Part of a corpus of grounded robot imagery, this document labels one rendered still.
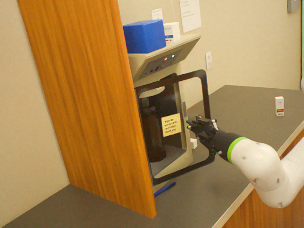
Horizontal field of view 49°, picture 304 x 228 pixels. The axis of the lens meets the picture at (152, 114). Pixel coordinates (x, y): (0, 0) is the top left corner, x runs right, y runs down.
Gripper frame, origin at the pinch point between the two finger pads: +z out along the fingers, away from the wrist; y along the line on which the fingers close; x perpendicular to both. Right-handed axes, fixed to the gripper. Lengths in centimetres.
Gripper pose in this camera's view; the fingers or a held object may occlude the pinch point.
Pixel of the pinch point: (194, 125)
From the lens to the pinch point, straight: 125.0
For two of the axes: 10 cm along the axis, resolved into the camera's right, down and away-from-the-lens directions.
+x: -9.0, 2.8, -3.4
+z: -4.2, -2.7, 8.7
